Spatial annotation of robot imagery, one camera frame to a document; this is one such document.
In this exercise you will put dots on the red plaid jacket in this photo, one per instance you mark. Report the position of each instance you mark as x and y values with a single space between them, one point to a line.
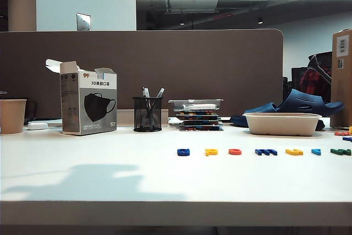
312 81

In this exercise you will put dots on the dark blue letter m magnet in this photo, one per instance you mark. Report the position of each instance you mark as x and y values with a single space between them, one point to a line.
265 152

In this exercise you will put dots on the black mesh pen holder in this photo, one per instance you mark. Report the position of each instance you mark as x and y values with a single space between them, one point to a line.
147 114

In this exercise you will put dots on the brown paper cup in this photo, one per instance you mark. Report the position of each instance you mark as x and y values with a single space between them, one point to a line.
12 116

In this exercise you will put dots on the light blue letter v magnet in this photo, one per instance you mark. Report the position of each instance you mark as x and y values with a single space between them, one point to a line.
316 151

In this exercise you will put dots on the brown desk divider panel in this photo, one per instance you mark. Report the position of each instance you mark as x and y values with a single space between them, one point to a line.
165 61

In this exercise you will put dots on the dark blue round letter magnet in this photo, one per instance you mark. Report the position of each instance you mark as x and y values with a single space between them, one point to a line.
183 152

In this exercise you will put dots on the green letter w magnet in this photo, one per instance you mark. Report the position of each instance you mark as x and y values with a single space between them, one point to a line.
341 151

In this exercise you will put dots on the beige pulp food tray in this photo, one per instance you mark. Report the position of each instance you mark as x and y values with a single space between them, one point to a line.
283 125

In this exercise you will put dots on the black computer monitor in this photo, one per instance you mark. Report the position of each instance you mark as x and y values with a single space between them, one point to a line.
297 78

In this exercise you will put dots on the small orange letter magnet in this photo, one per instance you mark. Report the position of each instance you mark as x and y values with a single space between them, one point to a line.
341 133

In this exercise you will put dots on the yellow letter p magnet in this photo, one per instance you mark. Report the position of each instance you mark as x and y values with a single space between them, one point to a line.
211 151

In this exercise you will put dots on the black gel pen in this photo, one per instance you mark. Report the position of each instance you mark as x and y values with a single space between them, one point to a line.
160 92
145 92

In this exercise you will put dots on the yellow letter u magnet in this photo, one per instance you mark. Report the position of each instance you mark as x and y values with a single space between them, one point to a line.
294 152

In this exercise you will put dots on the white grey face mask box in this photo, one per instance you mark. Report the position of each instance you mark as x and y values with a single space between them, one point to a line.
88 103

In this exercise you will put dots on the metal wall switch plate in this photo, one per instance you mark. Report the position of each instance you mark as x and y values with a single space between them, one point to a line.
83 22

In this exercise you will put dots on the brown cardboard box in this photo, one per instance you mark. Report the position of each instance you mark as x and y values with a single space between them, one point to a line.
342 86

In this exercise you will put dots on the white earbuds case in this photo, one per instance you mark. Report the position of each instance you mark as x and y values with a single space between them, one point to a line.
37 125

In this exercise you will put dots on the black office chair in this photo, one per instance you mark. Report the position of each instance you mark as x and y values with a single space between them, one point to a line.
323 59

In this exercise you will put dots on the small blue letter magnet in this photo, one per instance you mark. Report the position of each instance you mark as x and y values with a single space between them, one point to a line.
347 138

